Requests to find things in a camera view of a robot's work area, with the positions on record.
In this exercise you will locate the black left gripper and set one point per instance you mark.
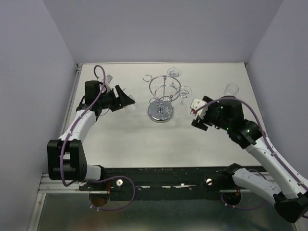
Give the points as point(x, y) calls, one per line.
point(122, 100)

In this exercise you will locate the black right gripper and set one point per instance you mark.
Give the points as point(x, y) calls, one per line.
point(214, 105)

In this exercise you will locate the chrome wine glass rack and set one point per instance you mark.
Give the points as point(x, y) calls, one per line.
point(164, 90)

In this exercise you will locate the clear wine glass front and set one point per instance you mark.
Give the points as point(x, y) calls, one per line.
point(231, 90)

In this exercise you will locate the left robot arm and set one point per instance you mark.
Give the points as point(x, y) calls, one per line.
point(66, 157)

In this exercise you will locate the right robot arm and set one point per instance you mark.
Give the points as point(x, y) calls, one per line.
point(289, 193)

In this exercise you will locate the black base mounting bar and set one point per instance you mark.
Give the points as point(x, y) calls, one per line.
point(167, 183)

